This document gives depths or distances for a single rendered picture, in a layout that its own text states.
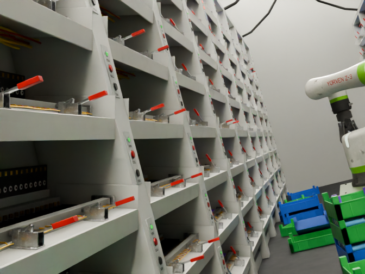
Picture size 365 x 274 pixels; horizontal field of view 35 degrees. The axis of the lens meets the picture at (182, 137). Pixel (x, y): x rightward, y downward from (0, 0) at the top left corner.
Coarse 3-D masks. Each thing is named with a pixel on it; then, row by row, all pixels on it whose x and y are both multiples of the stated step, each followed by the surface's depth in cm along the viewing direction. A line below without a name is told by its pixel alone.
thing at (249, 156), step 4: (244, 152) 398; (248, 152) 398; (252, 152) 397; (244, 156) 338; (248, 156) 379; (252, 156) 397; (248, 160) 362; (252, 160) 378; (248, 164) 354; (252, 164) 378; (248, 168) 354
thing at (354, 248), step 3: (339, 243) 200; (357, 243) 189; (360, 243) 187; (363, 243) 185; (342, 246) 196; (354, 246) 185; (357, 246) 185; (360, 246) 185; (363, 246) 184; (354, 249) 185; (357, 249) 185; (360, 249) 185
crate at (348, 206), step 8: (352, 192) 204; (360, 192) 204; (328, 200) 203; (336, 200) 185; (344, 200) 204; (352, 200) 184; (360, 200) 184; (328, 208) 198; (336, 208) 185; (344, 208) 185; (352, 208) 184; (360, 208) 184; (336, 216) 186; (344, 216) 185; (352, 216) 184
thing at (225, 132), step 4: (232, 124) 330; (220, 128) 274; (224, 128) 289; (232, 128) 330; (220, 132) 274; (224, 132) 289; (228, 132) 303; (232, 132) 320; (224, 136) 289; (228, 136) 303; (232, 136) 320
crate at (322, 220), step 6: (324, 210) 332; (318, 216) 332; (324, 216) 331; (294, 222) 334; (300, 222) 333; (306, 222) 332; (312, 222) 332; (318, 222) 331; (324, 222) 330; (300, 228) 332; (306, 228) 331; (312, 228) 334; (318, 228) 338; (324, 228) 342; (300, 234) 346
